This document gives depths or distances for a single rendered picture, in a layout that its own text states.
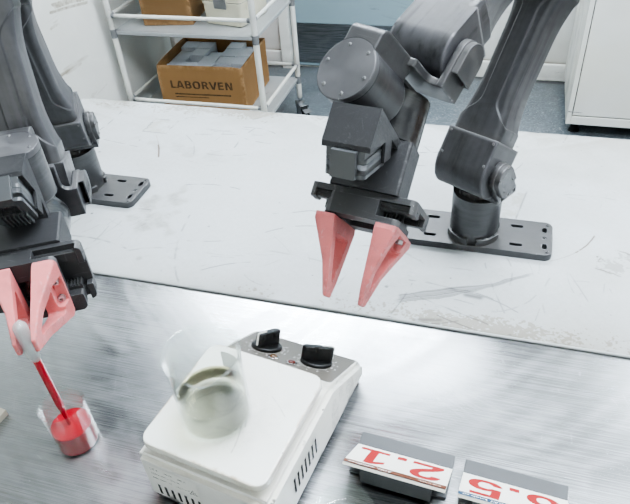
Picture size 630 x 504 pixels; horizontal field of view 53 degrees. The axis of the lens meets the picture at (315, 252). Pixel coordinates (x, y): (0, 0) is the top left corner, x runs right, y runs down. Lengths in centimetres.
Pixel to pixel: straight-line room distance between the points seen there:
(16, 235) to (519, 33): 57
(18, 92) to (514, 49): 54
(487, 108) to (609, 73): 217
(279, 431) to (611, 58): 252
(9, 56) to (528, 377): 63
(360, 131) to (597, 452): 37
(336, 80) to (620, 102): 249
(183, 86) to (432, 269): 217
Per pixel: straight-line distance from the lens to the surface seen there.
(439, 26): 62
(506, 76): 78
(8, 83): 75
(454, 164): 77
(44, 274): 62
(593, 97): 296
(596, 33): 286
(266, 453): 54
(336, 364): 65
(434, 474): 60
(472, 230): 83
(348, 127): 52
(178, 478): 57
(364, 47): 55
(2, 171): 64
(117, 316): 81
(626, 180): 104
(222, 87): 280
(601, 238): 91
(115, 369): 75
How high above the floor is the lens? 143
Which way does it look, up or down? 39 degrees down
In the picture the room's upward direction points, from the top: 5 degrees counter-clockwise
